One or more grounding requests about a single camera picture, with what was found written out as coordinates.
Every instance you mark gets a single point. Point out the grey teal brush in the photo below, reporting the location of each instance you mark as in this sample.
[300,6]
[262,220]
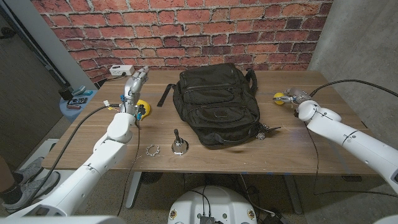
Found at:
[78,90]

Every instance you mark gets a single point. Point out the small blue box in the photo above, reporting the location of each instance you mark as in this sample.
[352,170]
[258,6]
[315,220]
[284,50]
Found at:
[87,92]

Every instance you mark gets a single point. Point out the black backpack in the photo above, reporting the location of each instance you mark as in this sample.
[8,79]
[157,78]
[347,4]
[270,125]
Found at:
[217,105]

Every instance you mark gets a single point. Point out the yellow toy banana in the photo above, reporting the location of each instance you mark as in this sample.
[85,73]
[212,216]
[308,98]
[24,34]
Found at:
[145,109]

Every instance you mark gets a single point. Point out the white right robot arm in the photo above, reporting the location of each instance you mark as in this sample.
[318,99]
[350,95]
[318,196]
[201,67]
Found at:
[348,137]

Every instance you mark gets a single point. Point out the black power brick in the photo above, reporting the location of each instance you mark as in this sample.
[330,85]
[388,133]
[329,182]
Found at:
[275,219]

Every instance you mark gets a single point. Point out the blue round stool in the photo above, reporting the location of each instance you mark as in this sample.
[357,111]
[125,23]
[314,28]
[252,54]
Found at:
[71,113]

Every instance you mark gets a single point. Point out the yellow ball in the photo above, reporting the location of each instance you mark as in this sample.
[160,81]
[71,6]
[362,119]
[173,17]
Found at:
[278,99]

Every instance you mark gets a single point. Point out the black floor fan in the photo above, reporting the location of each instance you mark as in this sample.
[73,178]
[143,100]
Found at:
[152,177]

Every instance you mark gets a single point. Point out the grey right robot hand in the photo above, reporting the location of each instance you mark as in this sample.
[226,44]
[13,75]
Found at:
[293,95]

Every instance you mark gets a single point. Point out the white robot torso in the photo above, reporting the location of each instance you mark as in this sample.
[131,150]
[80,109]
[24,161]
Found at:
[227,202]

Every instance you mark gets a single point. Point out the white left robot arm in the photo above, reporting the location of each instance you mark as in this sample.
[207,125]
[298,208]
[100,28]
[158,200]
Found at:
[93,165]

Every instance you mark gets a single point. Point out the white power strip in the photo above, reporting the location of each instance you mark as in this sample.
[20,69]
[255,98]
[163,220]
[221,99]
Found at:
[121,70]

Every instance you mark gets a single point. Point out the red brick printed backdrop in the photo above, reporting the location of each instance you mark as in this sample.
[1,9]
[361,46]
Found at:
[186,31]

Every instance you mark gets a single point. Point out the grey sneaker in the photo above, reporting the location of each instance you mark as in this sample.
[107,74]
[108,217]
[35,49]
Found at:
[29,168]
[34,189]

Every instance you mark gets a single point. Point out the person's bare leg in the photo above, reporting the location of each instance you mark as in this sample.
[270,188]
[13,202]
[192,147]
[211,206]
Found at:
[6,174]

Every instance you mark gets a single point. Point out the small red object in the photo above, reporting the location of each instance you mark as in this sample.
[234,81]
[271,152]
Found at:
[74,107]

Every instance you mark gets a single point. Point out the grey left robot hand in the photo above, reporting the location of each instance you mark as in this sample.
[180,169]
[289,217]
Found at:
[133,90]

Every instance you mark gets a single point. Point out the silver call bell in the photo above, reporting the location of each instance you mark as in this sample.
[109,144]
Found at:
[180,146]

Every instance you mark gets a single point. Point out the grey table leg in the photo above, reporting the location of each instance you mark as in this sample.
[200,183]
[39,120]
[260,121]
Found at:
[293,196]
[133,189]

